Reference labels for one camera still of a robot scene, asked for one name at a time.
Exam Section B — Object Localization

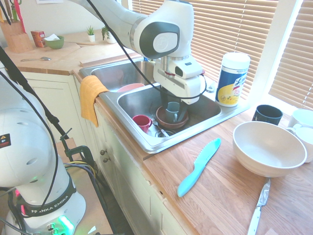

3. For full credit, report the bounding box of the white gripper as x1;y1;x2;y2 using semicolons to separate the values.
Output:
153;68;205;122

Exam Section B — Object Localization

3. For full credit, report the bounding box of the teal plastic serrated knife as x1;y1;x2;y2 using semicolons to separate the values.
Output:
177;138;222;198

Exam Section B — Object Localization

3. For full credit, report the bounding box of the stainless steel double sink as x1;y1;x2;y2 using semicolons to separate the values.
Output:
78;58;250;154

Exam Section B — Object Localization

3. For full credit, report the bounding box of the wooden knife block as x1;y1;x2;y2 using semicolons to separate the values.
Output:
1;21;34;53

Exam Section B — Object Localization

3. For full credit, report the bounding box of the grey mug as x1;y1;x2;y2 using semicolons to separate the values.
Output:
165;101;180;123

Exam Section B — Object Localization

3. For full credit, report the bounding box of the brown bowl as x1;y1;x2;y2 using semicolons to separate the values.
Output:
156;105;189;129

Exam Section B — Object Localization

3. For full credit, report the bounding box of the silver cutlery piece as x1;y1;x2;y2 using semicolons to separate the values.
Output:
146;117;170;137

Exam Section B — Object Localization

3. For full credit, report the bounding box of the red mug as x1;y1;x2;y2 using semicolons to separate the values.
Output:
132;115;154;134

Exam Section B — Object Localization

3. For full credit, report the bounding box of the pink plastic bowl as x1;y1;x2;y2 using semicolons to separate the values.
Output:
116;83;145;93

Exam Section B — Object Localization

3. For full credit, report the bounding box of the disinfecting wipes canister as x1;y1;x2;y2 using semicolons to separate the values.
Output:
215;52;251;107

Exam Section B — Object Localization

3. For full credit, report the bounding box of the yellow dish cloth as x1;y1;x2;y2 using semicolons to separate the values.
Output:
80;75;110;128

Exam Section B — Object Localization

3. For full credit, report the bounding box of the tan window blind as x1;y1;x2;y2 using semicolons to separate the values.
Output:
268;0;313;110
132;0;279;101

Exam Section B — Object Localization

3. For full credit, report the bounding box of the trailing plant white pot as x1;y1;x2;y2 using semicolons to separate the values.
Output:
101;25;117;44

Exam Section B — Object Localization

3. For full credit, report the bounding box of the cream kitchen cabinet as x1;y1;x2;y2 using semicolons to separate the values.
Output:
18;70;196;235

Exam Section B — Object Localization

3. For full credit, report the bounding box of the black mug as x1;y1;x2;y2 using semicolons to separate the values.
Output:
251;104;284;126

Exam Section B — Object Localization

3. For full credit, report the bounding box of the dark green clamp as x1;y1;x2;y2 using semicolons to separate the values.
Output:
61;127;97;172

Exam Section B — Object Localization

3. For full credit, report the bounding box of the large cream bowl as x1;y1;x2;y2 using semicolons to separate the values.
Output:
232;121;308;178

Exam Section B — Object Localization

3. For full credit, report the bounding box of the small plant white pot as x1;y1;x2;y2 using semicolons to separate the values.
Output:
86;25;96;43

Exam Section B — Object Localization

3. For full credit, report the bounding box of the wooden cutting board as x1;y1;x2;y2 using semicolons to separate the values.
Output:
64;41;96;47

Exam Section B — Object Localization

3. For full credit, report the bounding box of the white mug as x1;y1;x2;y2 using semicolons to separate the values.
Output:
288;109;313;128
285;123;313;164

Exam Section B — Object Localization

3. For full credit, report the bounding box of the green bowl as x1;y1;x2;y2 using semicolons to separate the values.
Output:
45;36;65;49

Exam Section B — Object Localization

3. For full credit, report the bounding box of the metal spoon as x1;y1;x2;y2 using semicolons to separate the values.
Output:
20;56;51;62

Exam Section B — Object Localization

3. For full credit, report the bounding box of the black stand pole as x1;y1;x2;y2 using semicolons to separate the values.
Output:
0;45;118;235

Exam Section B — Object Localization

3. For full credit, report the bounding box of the orange cardboard box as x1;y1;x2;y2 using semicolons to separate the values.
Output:
30;30;46;48

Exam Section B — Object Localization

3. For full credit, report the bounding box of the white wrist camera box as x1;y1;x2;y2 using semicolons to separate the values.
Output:
168;59;204;80

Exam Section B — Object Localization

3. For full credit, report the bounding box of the yellow and blue wire bundle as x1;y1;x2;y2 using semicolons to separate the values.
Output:
64;160;103;187

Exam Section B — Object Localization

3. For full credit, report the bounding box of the red handled knife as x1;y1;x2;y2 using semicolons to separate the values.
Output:
14;0;26;34

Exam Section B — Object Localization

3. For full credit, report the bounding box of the black handled knife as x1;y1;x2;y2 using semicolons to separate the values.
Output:
0;0;13;25

